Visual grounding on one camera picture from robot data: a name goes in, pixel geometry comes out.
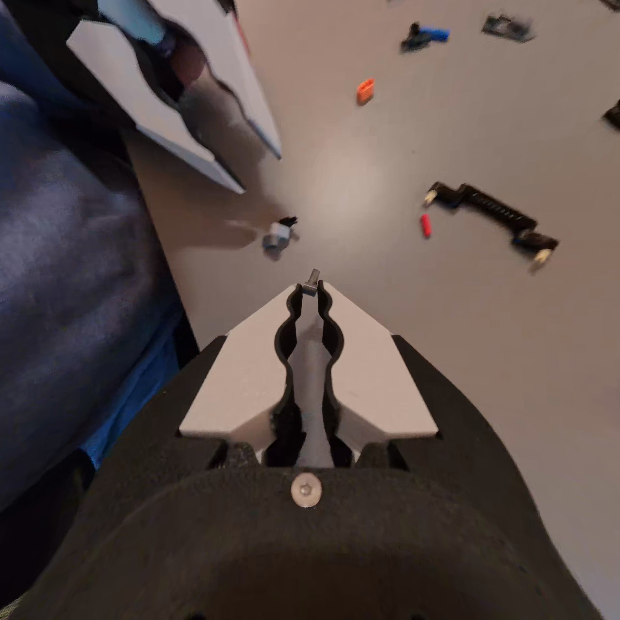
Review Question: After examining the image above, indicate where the person's blue sweater torso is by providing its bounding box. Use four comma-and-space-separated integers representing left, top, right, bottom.
0, 0, 200, 509

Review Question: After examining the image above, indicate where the small grey lego connector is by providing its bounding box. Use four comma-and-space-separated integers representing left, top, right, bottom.
263, 223, 292, 252

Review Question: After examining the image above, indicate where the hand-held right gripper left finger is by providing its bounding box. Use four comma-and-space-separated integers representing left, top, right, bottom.
179, 283, 307, 463

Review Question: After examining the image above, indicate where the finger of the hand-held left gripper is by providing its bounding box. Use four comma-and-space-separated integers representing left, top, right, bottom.
145, 0, 283, 160
66, 19, 247, 194

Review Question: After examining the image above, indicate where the grey lego panel assembly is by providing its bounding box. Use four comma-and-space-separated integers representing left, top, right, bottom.
481, 15, 536, 43

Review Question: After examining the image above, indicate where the black lego rack assembly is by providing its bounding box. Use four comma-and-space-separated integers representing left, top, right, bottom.
423, 181, 560, 268

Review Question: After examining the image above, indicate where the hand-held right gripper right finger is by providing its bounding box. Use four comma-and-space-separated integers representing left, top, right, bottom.
316, 281, 439, 458

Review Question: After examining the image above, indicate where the blue black lego axle assembly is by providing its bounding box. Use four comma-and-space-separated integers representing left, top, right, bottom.
399, 22, 451, 53

